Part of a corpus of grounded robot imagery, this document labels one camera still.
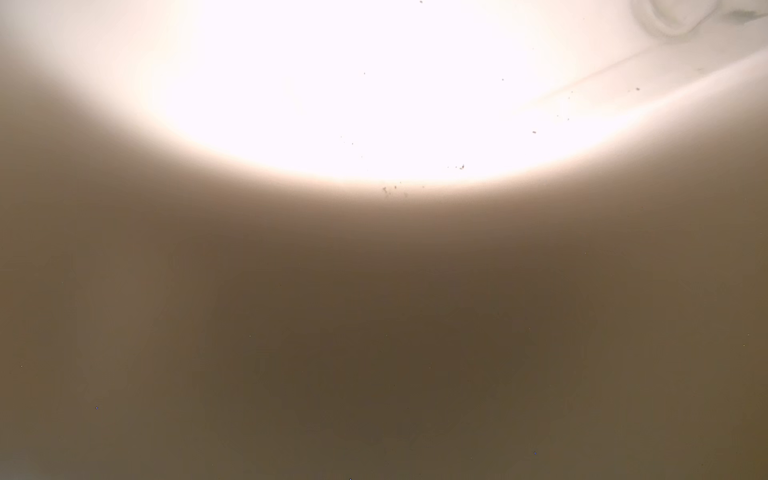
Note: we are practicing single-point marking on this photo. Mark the white plastic storage bin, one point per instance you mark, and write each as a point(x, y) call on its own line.
point(383, 239)

